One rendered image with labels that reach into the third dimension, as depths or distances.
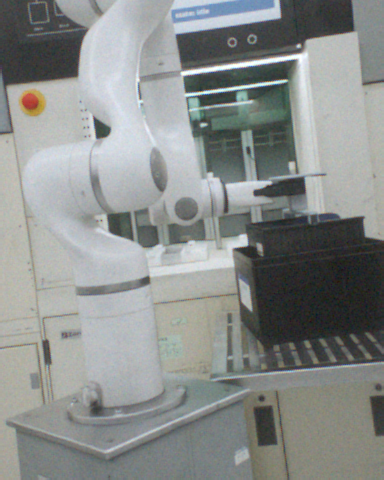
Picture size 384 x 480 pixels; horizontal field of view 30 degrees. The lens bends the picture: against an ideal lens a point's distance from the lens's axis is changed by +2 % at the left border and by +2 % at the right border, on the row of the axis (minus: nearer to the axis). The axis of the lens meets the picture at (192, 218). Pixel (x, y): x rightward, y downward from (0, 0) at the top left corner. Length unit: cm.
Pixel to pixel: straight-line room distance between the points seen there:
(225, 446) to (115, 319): 26
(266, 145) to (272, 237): 132
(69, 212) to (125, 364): 25
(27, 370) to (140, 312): 87
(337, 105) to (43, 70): 74
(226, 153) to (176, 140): 130
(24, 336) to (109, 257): 88
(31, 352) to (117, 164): 96
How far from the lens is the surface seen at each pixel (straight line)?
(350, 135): 178
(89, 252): 109
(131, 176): 105
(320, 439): 194
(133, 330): 110
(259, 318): 140
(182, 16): 185
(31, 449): 120
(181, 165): 138
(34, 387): 195
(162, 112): 144
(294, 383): 124
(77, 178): 108
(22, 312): 192
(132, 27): 125
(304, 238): 143
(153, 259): 203
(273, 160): 271
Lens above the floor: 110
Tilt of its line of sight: 3 degrees down
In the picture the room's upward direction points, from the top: 7 degrees counter-clockwise
